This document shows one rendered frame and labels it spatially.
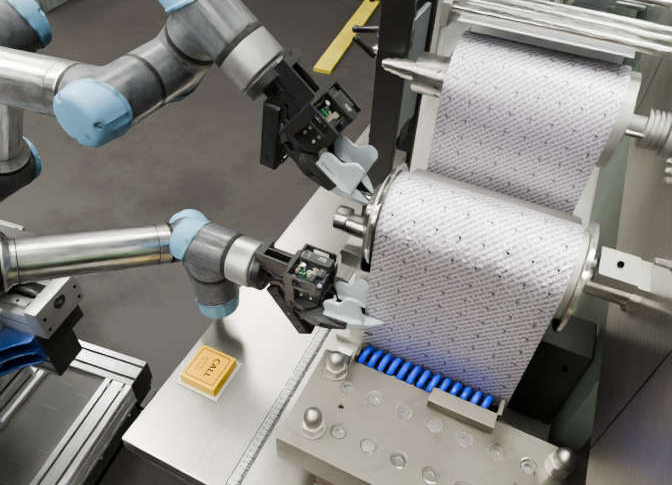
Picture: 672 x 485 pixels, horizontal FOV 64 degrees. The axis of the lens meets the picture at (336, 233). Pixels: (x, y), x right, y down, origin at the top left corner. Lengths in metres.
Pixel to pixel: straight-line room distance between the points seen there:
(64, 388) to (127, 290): 0.60
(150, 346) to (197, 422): 1.25
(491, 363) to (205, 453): 0.46
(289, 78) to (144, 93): 0.17
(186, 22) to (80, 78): 0.14
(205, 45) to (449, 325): 0.48
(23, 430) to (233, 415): 1.04
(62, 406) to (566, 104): 1.61
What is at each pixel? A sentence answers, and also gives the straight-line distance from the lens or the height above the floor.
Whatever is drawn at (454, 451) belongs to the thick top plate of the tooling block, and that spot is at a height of 1.03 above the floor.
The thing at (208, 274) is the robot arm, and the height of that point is 1.09.
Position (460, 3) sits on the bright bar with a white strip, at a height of 1.46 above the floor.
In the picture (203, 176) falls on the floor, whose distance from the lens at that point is 2.87.
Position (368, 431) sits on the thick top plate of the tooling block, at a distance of 0.80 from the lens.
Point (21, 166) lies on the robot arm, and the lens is 1.34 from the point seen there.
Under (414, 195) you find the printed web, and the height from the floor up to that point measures 1.31.
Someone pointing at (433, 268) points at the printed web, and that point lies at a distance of 0.70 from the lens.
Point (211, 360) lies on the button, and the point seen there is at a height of 0.92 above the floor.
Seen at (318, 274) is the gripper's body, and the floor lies 1.16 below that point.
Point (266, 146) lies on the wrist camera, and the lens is 0.75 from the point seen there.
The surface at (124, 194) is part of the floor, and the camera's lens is 2.85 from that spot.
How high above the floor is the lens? 1.75
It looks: 44 degrees down
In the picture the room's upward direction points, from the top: 3 degrees clockwise
